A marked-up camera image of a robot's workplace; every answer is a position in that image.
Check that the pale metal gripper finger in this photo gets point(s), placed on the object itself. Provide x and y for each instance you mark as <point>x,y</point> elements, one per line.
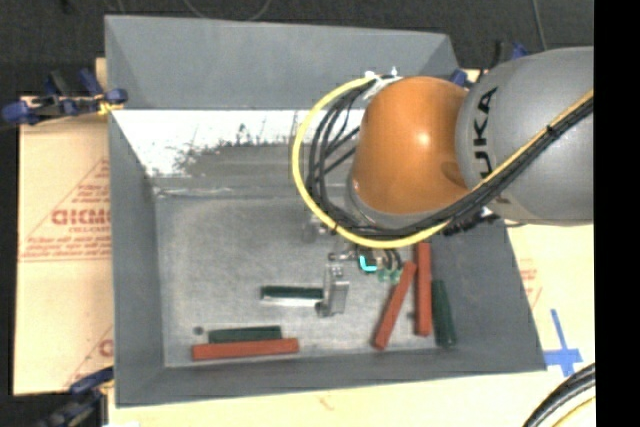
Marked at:
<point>336,272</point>
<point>339,299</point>

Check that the dark green flat block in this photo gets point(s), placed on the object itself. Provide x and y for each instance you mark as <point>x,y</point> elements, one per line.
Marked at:
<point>290,292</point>
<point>245,334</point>
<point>444,315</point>

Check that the red-brown flat block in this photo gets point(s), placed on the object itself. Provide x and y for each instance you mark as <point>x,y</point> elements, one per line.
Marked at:
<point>395,305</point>
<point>245,349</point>
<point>423,290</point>

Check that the grey metal bin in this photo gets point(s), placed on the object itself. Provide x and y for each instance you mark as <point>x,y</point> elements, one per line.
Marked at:
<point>225,240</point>

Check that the brown cardboard board, red print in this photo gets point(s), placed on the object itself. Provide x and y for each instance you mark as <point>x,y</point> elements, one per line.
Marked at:
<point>60,265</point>

